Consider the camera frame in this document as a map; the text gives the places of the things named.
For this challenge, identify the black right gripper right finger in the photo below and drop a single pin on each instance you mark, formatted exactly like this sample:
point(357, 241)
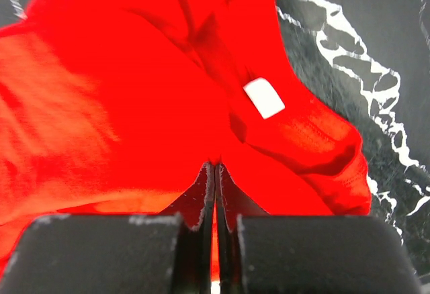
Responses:
point(231, 202)

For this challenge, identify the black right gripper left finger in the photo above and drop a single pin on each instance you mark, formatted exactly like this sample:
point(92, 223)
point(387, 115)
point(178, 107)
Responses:
point(192, 268)

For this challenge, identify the red t shirt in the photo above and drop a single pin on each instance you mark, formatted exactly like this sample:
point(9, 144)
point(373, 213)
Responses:
point(113, 106)

